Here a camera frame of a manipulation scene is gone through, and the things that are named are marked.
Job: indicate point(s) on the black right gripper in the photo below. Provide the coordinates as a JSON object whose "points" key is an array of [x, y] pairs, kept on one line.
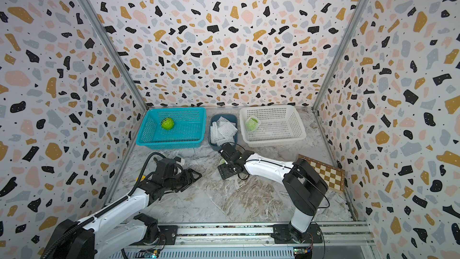
{"points": [[222, 169]]}

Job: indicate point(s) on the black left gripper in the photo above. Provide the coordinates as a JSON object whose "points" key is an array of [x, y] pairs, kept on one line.
{"points": [[188, 178]]}

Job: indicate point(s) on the white foam net sleeve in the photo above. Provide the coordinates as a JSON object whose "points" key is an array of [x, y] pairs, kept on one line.
{"points": [[252, 123]]}

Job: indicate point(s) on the green custard apple dark spots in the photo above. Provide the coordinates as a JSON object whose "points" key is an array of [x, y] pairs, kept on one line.
{"points": [[167, 123]]}

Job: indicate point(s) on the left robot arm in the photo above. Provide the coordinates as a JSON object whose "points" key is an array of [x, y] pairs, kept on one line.
{"points": [[122, 223]]}

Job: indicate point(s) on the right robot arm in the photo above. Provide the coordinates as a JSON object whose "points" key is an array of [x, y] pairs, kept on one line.
{"points": [[303, 183]]}

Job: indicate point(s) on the white foam nets pile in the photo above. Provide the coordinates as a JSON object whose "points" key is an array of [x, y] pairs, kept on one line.
{"points": [[223, 131]]}

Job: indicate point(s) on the dark blue net bin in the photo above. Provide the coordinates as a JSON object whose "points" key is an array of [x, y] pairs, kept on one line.
{"points": [[232, 118]]}

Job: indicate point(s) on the teal plastic basket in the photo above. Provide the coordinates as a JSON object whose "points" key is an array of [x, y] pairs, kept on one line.
{"points": [[173, 128]]}

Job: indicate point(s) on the white plastic basket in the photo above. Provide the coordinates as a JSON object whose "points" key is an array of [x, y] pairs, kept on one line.
{"points": [[271, 126]]}

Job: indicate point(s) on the wooden chessboard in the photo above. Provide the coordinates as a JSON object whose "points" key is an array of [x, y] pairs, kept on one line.
{"points": [[334, 177]]}

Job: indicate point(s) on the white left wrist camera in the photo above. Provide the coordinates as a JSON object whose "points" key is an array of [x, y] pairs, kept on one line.
{"points": [[179, 160]]}

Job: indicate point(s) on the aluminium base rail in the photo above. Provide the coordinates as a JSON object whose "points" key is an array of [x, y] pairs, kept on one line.
{"points": [[323, 240]]}

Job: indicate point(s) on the aluminium corner post left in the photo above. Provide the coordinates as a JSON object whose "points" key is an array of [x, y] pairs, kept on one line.
{"points": [[111, 50]]}

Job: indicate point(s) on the aluminium corner post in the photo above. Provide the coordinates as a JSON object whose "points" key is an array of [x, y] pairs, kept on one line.
{"points": [[360, 7], [111, 50]]}

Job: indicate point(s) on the aluminium corner post right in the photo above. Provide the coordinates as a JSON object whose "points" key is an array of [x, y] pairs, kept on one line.
{"points": [[360, 7]]}

